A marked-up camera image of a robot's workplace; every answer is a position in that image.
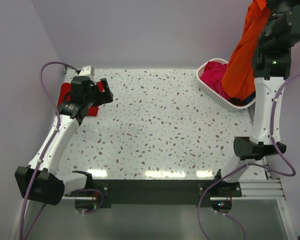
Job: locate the folded red t shirt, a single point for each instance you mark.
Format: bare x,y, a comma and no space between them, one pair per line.
65,89

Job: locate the magenta t shirt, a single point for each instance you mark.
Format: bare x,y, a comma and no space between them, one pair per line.
212,77

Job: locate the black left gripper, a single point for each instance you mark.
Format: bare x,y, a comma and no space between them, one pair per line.
103,97

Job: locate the orange t shirt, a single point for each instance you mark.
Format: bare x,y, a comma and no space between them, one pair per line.
238,80

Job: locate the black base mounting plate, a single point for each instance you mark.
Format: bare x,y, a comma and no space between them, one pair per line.
146,192

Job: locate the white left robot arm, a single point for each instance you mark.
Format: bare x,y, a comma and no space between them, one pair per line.
38,180

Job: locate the white plastic laundry basket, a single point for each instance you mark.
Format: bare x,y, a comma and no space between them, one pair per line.
228,105

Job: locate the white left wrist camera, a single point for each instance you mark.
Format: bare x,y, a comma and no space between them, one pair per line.
87,71

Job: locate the aluminium right rail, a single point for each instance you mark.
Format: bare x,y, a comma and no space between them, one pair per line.
257,184

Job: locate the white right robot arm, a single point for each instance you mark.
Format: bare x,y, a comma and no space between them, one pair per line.
271,64

